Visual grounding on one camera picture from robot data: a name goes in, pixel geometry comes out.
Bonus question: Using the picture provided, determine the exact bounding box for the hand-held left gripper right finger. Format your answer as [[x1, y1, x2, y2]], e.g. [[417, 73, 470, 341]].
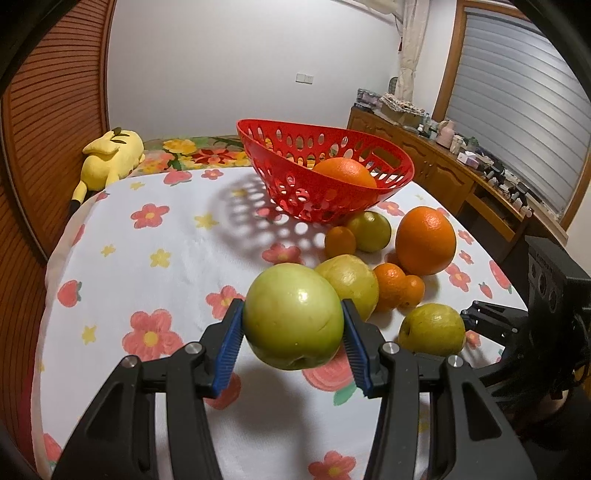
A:
[[341, 298, 539, 480]]

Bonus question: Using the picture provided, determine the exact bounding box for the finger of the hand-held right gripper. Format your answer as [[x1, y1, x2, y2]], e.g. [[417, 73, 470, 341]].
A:
[[464, 318, 522, 352], [462, 300, 528, 325]]

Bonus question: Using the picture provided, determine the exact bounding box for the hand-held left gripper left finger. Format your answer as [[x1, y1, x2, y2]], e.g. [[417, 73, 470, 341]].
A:
[[51, 298, 245, 480]]

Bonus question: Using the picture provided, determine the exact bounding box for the green apple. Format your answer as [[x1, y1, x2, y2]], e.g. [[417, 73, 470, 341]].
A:
[[398, 303, 466, 357], [243, 263, 345, 371]]

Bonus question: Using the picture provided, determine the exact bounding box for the yellow-green apple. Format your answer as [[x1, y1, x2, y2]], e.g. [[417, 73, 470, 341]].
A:
[[315, 254, 380, 322]]

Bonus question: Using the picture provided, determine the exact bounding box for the small tangerine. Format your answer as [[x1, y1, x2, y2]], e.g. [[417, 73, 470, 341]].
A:
[[399, 274, 426, 309], [324, 226, 357, 260], [373, 263, 407, 312]]

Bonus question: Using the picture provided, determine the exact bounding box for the large orange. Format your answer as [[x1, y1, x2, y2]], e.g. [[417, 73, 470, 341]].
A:
[[312, 158, 378, 189], [395, 206, 457, 276]]

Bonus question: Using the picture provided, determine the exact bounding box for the small green citrus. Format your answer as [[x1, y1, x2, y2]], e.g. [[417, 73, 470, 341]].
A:
[[346, 211, 392, 253]]

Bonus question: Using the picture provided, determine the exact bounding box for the red perforated plastic basket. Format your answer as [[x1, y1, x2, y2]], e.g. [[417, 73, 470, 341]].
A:
[[236, 119, 415, 225]]

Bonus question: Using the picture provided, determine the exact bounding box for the row of small bottles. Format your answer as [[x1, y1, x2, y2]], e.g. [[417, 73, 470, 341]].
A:
[[455, 134, 535, 217]]

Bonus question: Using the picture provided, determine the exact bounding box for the wooden cabinet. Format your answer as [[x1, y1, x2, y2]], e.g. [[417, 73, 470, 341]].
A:
[[346, 106, 532, 243]]

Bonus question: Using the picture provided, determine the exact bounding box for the colourful floral blanket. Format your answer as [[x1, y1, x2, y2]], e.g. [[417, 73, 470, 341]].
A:
[[139, 134, 259, 175]]

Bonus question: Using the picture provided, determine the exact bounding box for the grey window blind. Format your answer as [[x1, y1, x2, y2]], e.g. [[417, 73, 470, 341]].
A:
[[445, 9, 591, 217]]

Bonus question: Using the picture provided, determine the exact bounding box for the yellow plush toy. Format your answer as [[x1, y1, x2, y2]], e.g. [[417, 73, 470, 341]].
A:
[[69, 128, 146, 215]]

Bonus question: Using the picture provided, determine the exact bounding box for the cream curtain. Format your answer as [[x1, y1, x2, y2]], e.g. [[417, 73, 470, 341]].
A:
[[397, 0, 431, 106]]

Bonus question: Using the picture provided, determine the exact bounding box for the wooden slatted wardrobe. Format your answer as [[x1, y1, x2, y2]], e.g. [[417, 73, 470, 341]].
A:
[[0, 0, 116, 462]]

